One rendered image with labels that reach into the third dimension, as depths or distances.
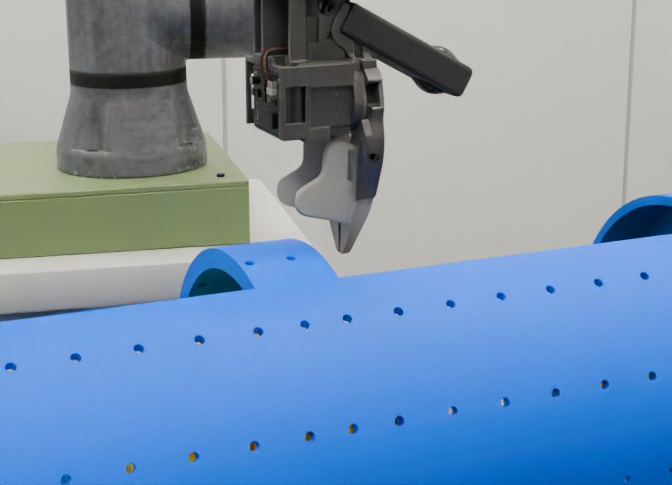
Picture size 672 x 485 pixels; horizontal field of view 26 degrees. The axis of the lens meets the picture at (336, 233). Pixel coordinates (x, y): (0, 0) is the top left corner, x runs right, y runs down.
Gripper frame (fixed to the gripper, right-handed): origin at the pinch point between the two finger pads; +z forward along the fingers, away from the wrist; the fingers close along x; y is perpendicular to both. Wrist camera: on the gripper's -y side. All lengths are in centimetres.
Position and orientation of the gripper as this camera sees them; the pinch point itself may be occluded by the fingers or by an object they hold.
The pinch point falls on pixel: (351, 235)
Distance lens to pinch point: 111.2
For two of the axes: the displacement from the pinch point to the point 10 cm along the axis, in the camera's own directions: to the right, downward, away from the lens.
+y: -9.1, 1.1, -3.9
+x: 4.1, 2.4, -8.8
